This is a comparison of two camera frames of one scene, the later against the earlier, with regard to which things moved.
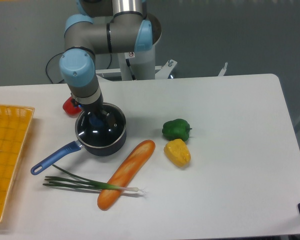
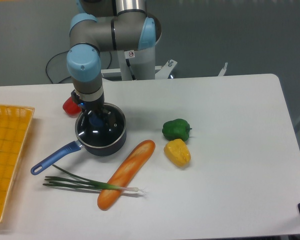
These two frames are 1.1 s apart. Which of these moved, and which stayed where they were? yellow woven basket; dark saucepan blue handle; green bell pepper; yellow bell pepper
Moved: dark saucepan blue handle
Stayed: yellow woven basket; yellow bell pepper; green bell pepper
